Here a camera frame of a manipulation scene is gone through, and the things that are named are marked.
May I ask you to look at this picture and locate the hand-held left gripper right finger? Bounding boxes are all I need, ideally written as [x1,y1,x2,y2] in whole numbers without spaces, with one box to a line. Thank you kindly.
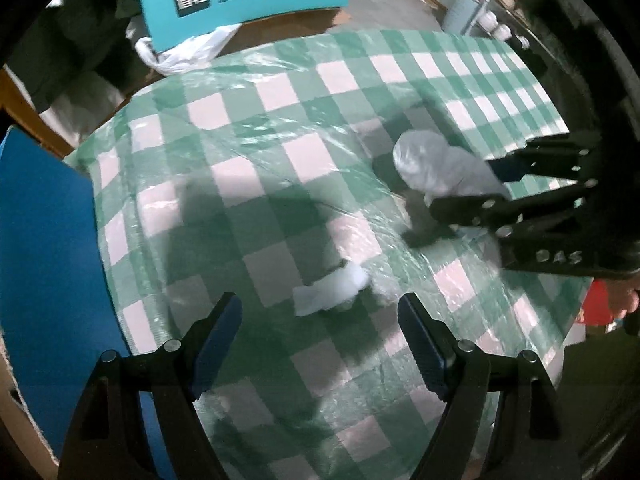
[398,292,585,480]

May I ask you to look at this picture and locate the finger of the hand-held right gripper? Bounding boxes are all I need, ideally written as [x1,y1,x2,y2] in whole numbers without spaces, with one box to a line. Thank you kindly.
[486,131,602,184]
[429,179,598,242]

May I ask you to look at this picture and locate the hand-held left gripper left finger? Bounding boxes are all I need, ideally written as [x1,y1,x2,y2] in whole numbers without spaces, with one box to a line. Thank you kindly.
[57,291,244,480]

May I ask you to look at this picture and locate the white tissue pile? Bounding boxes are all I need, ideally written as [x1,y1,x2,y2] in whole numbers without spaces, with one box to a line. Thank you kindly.
[392,129,512,202]

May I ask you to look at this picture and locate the white tissue piece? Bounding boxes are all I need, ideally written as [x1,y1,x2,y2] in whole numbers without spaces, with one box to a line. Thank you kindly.
[292,261,372,317]

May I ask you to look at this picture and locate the cardboard box with blue edges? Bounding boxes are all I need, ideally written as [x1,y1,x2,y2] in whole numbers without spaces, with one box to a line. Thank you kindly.
[0,125,168,480]

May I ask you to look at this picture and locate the person's right hand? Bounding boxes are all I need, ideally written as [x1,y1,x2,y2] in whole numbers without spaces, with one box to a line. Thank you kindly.
[606,275,640,322]

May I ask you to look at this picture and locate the red object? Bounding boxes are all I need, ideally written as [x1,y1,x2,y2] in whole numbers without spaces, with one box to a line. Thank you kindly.
[581,279,627,327]

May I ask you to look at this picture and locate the metal shoe rack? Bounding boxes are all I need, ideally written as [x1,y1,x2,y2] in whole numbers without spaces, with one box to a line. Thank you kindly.
[470,0,553,52]

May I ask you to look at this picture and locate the light blue trash can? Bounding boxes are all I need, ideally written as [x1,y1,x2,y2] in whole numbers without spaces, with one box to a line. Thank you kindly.
[441,0,490,37]

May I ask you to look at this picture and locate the green checkered tablecloth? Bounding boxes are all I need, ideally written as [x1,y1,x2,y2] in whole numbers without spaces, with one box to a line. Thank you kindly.
[62,27,595,480]

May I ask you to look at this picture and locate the brown cardboard carton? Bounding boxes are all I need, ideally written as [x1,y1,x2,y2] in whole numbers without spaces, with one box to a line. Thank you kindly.
[215,6,347,54]

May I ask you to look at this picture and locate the white plastic bag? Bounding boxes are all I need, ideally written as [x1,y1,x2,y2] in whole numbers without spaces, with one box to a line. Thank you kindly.
[125,22,240,77]

